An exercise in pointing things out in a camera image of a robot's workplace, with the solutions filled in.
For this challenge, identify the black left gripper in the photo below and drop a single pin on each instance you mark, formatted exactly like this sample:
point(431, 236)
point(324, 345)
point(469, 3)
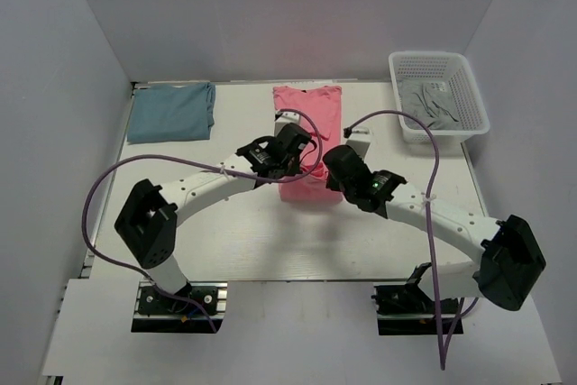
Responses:
point(295, 169)

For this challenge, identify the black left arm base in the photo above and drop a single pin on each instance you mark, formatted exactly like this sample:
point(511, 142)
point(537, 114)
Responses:
point(156, 314)

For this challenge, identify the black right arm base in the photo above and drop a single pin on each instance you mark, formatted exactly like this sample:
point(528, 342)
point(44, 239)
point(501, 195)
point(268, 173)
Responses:
point(405, 309)

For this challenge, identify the white plastic basket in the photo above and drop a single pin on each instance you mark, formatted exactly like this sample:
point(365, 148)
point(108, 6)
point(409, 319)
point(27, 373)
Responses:
point(452, 72)

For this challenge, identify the teal folded t shirt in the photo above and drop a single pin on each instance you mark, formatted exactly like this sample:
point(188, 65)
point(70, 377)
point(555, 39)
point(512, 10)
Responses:
point(166, 113)

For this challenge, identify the grey t shirt in basket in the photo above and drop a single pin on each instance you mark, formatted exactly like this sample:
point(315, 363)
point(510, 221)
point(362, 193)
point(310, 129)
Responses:
point(430, 104)

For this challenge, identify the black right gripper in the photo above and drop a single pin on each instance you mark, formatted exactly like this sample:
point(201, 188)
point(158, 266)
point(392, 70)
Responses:
point(333, 184)

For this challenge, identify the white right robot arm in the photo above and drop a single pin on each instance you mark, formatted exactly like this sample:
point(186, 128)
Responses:
point(504, 258)

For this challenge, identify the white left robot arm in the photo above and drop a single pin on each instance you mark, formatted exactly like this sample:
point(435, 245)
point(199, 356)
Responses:
point(150, 216)

